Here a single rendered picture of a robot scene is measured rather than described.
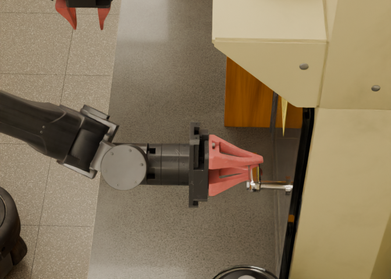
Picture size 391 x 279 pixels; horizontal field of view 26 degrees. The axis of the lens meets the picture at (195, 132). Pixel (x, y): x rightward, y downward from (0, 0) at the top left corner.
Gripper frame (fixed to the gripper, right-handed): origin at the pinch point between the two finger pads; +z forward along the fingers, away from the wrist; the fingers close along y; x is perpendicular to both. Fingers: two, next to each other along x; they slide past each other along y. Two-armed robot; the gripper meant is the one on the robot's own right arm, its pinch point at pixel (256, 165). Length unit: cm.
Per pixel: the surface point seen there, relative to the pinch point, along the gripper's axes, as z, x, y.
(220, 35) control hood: -6.1, -22.7, 26.1
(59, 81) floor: -54, 164, -54
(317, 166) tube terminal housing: 5.8, -15.1, 7.9
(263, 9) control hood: -1.7, -19.3, 27.8
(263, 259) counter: 2.6, 9.7, -21.6
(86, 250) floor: -39, 103, -82
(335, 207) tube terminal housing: 9.0, -11.7, 0.5
